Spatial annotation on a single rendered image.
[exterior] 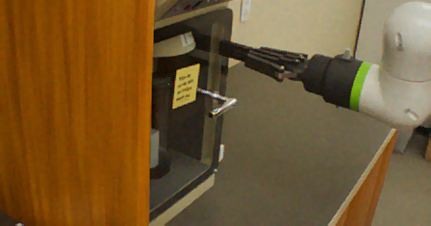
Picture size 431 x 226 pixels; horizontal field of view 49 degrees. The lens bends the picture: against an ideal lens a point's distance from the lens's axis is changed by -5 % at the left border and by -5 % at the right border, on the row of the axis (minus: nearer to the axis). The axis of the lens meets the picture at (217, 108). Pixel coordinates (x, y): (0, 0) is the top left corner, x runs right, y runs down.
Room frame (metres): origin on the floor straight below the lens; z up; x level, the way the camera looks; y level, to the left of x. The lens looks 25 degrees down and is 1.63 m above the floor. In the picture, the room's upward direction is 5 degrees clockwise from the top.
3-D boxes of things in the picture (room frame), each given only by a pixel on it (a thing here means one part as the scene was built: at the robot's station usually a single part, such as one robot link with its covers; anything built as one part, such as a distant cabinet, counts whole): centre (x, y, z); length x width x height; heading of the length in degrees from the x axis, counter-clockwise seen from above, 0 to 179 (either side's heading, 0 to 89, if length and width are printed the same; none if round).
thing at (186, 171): (0.88, 0.06, 1.19); 0.30 x 0.01 x 0.40; 150
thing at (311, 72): (0.88, -0.16, 1.31); 0.09 x 0.08 x 0.07; 60
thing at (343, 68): (0.84, -0.23, 1.31); 0.09 x 0.06 x 0.12; 150
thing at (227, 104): (0.93, 0.00, 1.20); 0.10 x 0.05 x 0.03; 150
